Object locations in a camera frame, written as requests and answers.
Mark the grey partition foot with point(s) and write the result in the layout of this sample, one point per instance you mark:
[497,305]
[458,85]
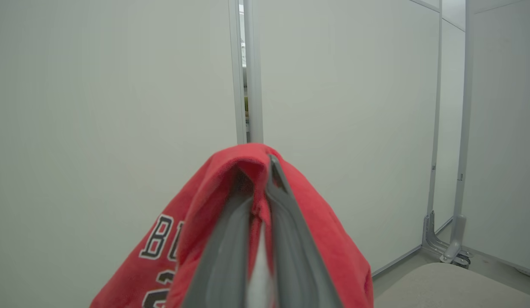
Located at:
[431,237]
[457,244]

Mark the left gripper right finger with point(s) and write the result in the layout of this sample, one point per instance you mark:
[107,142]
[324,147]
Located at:
[295,261]

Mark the grey partition post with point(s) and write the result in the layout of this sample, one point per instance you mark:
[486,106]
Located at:
[237,85]
[464,128]
[436,128]
[255,85]

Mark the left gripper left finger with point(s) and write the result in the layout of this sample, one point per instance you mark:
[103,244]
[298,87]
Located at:
[224,261]

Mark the red Bulls jersey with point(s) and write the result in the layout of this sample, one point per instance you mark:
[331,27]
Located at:
[329,244]

